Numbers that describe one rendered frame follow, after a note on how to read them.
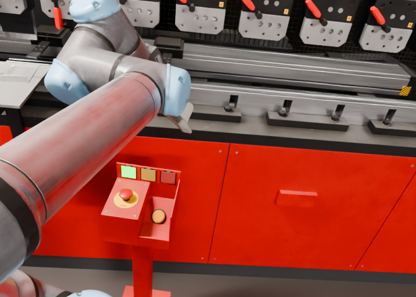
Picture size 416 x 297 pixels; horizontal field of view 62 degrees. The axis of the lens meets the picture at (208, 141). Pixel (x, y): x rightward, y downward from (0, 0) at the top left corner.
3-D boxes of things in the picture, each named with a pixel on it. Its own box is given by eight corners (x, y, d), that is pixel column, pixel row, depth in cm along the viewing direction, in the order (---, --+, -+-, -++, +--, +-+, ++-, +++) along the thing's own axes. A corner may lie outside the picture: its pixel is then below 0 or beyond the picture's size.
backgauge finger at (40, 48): (13, 60, 120) (10, 47, 117) (41, 34, 141) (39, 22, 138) (49, 64, 121) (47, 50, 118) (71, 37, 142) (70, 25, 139)
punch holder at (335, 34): (299, 43, 111) (314, -11, 101) (293, 33, 118) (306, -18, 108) (343, 47, 112) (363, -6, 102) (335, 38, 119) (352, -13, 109)
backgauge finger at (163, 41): (147, 73, 124) (147, 60, 121) (155, 46, 144) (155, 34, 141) (181, 76, 125) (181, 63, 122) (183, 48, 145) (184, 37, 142)
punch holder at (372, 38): (358, 49, 112) (379, -4, 103) (349, 39, 119) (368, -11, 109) (402, 53, 114) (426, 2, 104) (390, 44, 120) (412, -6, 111)
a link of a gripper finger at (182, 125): (208, 117, 79) (181, 90, 75) (193, 137, 77) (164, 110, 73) (202, 117, 81) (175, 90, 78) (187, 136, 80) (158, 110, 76)
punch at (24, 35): (4, 38, 112) (-3, 8, 106) (7, 36, 113) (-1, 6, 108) (36, 41, 112) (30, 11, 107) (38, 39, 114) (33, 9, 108)
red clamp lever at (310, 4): (311, -1, 99) (329, 23, 103) (307, -5, 102) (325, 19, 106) (305, 4, 100) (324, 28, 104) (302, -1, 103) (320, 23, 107)
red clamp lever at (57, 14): (55, 30, 103) (49, -5, 97) (59, 25, 106) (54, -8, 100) (61, 30, 103) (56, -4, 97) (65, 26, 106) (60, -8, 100)
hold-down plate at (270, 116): (267, 125, 125) (269, 118, 123) (265, 117, 129) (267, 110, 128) (346, 132, 127) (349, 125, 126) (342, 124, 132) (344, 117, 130)
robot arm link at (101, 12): (55, 18, 55) (79, -18, 59) (95, 64, 64) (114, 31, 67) (91, 15, 52) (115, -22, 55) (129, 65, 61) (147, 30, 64)
